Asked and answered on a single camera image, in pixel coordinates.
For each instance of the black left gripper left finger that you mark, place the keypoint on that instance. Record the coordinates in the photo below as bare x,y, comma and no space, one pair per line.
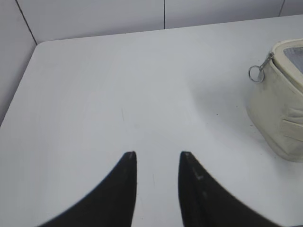
110,204

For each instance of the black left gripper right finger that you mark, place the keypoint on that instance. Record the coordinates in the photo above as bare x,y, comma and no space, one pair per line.
204,203

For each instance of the cream canvas zipper bag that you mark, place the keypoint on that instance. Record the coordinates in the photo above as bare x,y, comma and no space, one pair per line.
276,105

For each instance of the silver ring zipper pull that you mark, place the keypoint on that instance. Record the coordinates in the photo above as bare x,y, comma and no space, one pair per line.
261,73

